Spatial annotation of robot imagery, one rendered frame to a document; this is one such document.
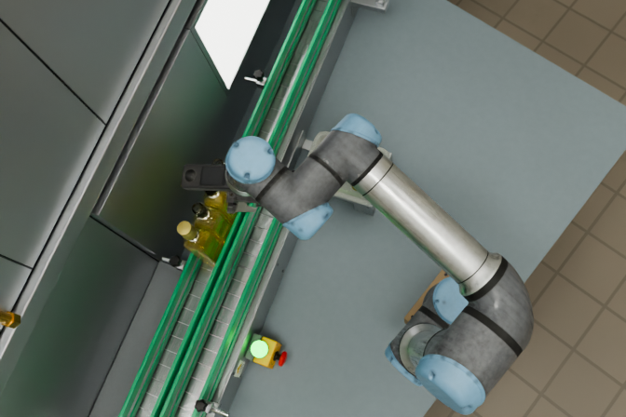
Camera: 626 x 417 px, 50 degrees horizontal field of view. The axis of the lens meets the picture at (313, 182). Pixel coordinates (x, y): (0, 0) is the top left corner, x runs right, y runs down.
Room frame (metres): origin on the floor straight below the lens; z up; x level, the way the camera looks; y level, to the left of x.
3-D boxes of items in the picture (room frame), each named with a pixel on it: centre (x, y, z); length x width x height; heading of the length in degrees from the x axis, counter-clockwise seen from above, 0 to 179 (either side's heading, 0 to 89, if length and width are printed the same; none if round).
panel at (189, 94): (0.96, 0.15, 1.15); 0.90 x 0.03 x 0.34; 138
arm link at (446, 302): (0.21, -0.20, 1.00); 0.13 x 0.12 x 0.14; 117
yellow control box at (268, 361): (0.31, 0.29, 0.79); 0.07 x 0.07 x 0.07; 48
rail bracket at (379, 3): (1.16, -0.37, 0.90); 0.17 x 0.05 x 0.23; 48
